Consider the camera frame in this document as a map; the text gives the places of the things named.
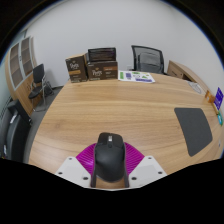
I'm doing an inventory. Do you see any small green packet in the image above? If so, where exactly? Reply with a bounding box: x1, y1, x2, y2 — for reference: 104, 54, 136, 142
216, 111, 224, 127

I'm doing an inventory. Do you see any wooden shelf unit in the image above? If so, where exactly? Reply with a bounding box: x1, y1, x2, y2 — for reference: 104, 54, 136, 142
4, 35, 38, 116

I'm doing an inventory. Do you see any black visitor chair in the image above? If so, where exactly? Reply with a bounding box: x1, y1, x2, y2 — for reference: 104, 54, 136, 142
28, 63, 54, 113

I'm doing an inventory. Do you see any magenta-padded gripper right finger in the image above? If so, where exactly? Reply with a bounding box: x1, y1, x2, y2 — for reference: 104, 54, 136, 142
123, 141, 168, 189

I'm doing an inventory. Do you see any dark grey computer mouse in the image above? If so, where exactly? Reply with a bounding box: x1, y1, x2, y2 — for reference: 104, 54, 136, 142
93, 132, 127, 183

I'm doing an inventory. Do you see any small wooden card stand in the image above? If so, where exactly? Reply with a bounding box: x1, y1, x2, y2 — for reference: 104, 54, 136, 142
204, 90, 216, 104

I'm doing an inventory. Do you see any black printed box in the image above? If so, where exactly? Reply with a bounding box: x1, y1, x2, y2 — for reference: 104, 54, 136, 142
87, 47, 118, 63

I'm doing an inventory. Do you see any dark grey mouse pad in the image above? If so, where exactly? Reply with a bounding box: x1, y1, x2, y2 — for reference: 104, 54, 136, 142
174, 107, 214, 158

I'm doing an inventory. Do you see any wooden side desk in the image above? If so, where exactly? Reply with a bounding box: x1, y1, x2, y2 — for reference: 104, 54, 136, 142
166, 60, 209, 93

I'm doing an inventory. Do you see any round white disc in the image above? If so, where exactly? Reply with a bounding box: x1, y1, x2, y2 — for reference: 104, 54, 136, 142
188, 81, 203, 95

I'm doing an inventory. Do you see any black mesh office chair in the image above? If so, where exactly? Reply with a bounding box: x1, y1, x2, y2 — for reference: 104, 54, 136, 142
130, 45, 166, 75

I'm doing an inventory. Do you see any black leather office chair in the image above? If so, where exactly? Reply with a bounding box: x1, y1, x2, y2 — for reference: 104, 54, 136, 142
0, 98, 33, 163

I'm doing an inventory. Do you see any white printed paper sheet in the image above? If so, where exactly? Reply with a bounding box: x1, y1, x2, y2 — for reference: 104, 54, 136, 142
117, 70, 156, 84

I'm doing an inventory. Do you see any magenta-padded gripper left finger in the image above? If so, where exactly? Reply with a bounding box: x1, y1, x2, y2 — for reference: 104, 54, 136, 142
54, 142, 98, 189

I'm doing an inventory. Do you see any wide brown cardboard box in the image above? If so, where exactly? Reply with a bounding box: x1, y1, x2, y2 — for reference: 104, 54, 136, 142
85, 60, 119, 81

